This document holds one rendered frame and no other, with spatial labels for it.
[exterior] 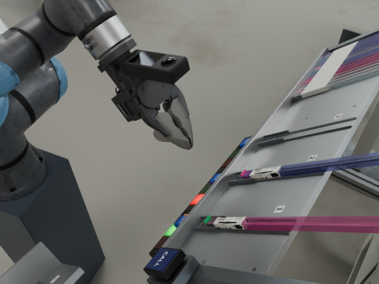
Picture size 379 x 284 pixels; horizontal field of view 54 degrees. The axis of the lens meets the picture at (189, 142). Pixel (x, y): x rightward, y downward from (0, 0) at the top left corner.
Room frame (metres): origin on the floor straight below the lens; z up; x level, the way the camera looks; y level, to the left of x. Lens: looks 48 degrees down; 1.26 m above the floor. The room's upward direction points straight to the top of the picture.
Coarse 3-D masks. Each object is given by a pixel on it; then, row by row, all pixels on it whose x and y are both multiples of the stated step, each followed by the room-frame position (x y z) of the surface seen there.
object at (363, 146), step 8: (376, 104) 1.00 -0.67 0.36; (376, 112) 0.99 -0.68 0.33; (368, 120) 1.00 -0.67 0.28; (376, 120) 0.98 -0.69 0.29; (368, 128) 0.99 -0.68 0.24; (376, 128) 0.98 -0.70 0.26; (360, 136) 1.00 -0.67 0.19; (368, 136) 0.98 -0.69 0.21; (376, 136) 0.97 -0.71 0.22; (352, 144) 1.12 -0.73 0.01; (360, 144) 0.99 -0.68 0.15; (368, 144) 0.98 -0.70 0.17; (344, 152) 1.07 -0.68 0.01; (352, 152) 1.00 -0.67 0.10; (360, 152) 0.98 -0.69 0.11; (368, 152) 0.97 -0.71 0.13; (352, 168) 0.98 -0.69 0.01; (360, 168) 0.97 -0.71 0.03; (368, 168) 0.98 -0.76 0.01; (376, 168) 0.98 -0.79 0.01; (368, 176) 0.94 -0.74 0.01; (376, 176) 0.94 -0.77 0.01
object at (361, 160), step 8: (376, 152) 0.30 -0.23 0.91; (328, 160) 0.32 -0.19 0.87; (336, 160) 0.32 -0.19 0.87; (344, 160) 0.31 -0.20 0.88; (352, 160) 0.30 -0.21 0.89; (360, 160) 0.30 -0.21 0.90; (368, 160) 0.29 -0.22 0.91; (376, 160) 0.29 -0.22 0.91; (280, 168) 0.35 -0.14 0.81; (288, 168) 0.35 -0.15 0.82; (296, 168) 0.34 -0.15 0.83; (304, 168) 0.33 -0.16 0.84; (312, 168) 0.32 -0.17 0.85; (320, 168) 0.32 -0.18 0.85; (328, 168) 0.31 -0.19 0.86; (336, 168) 0.31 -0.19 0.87; (344, 168) 0.30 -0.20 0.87; (248, 176) 0.38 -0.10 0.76
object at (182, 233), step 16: (304, 80) 0.67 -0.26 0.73; (288, 96) 0.61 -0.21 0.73; (272, 112) 0.56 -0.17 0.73; (272, 128) 0.52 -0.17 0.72; (256, 144) 0.48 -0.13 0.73; (240, 160) 0.44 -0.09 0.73; (224, 176) 0.40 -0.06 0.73; (208, 192) 0.36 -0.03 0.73; (192, 208) 0.33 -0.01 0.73; (208, 208) 0.34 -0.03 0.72; (192, 224) 0.31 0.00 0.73; (176, 240) 0.28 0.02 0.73
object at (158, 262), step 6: (162, 252) 0.23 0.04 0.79; (168, 252) 0.22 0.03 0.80; (174, 252) 0.22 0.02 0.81; (156, 258) 0.22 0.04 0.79; (162, 258) 0.22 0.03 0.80; (168, 258) 0.21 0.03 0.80; (150, 264) 0.21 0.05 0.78; (156, 264) 0.21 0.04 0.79; (162, 264) 0.20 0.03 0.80; (162, 270) 0.19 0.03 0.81
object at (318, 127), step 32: (320, 96) 0.57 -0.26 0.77; (352, 96) 0.50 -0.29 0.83; (288, 128) 0.49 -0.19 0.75; (320, 128) 0.44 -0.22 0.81; (352, 128) 0.40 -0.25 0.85; (256, 160) 0.43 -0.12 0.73; (288, 160) 0.38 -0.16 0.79; (320, 160) 0.35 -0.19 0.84; (224, 192) 0.37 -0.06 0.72; (256, 192) 0.33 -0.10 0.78; (288, 192) 0.30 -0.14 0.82; (224, 256) 0.22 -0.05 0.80; (256, 256) 0.20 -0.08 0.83
